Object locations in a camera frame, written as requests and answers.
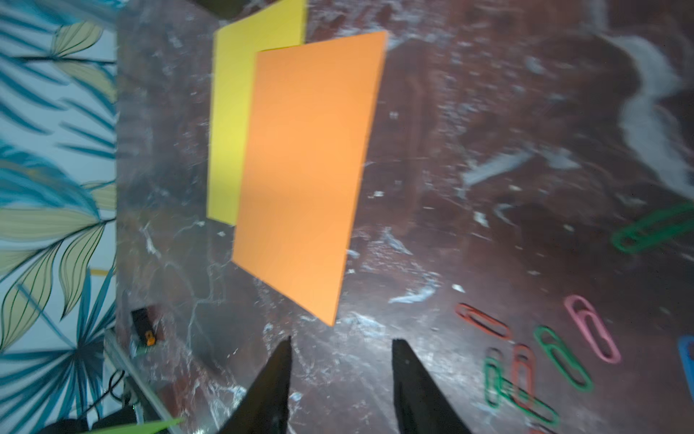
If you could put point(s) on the blue paperclip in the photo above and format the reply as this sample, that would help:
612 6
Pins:
685 351

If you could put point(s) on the pink paperclip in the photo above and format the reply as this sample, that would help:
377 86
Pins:
592 328

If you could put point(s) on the small black clip object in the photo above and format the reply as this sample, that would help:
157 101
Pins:
144 328

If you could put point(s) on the green paper sheet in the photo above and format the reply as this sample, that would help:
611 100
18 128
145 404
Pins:
152 427

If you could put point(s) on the yellow paper sheet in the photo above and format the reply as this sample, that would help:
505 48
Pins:
235 47

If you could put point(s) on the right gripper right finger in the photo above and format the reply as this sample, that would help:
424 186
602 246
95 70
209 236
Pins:
419 404

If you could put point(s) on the orange paper sheet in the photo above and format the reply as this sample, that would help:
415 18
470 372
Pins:
309 129

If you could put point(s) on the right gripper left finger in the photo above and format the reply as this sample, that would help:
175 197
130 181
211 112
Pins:
264 408

